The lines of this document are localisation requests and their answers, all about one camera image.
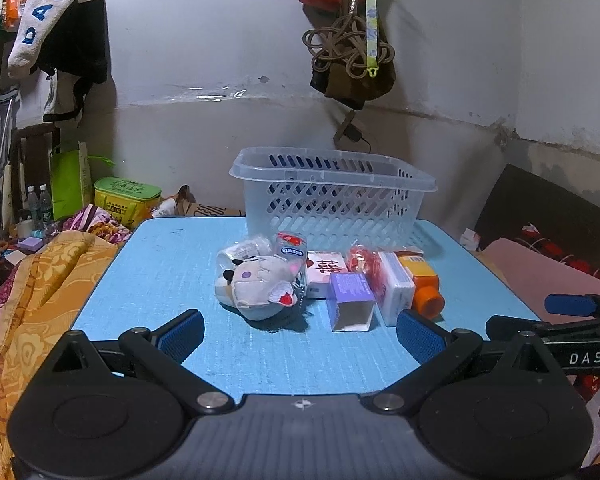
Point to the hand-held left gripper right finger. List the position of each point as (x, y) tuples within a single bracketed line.
[(420, 335)]

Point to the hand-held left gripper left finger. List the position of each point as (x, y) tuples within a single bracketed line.
[(182, 334)]

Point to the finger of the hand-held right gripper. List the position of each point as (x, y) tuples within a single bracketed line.
[(567, 305), (510, 327)]

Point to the orange bottle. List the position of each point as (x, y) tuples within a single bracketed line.
[(422, 285)]

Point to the grey plush toy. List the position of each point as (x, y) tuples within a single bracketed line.
[(262, 285)]

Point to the red white snack packet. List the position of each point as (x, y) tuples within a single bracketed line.
[(361, 260)]

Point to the small white plastic bottle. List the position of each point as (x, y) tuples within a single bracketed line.
[(240, 250)]

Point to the pink white carton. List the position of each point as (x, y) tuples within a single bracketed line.
[(322, 272)]

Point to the red label plastic cup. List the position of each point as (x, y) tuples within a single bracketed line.
[(291, 245)]

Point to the clear plastic basket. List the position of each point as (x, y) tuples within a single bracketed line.
[(330, 195)]

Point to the pink cushion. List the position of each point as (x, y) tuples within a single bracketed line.
[(530, 270)]

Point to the small white carton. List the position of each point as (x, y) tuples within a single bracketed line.
[(470, 240)]

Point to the dark headboard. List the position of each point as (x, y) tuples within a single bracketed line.
[(545, 210)]

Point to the cardboard box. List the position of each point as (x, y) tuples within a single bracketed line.
[(205, 209)]

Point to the floral blanket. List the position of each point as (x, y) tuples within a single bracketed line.
[(97, 222)]

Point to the green yellow box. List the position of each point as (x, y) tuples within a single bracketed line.
[(127, 200)]

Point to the orange patterned blanket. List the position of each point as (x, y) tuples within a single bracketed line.
[(35, 300)]

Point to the small purple box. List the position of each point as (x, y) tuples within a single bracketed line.
[(30, 245)]

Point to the green paper bag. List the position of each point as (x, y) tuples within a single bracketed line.
[(70, 185)]

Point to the clear water bottle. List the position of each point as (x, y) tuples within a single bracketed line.
[(32, 205), (45, 205)]

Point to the black power adapter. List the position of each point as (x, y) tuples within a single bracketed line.
[(352, 133)]

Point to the brown hanging bag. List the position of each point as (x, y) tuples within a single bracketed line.
[(360, 80)]

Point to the metal crutch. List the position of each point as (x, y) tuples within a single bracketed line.
[(0, 135)]

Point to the black garment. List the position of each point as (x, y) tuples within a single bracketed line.
[(80, 45)]

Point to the hanging white clothes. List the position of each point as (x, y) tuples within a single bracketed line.
[(40, 15)]

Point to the orange snack packet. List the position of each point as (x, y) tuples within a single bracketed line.
[(15, 2)]

